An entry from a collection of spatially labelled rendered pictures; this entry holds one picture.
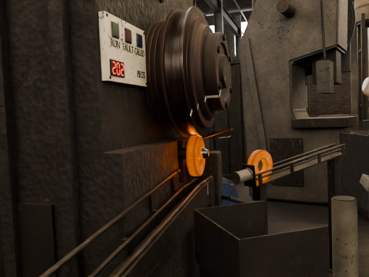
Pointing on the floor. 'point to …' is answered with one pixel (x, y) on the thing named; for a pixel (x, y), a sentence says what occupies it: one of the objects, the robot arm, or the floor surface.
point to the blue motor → (228, 190)
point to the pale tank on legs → (360, 8)
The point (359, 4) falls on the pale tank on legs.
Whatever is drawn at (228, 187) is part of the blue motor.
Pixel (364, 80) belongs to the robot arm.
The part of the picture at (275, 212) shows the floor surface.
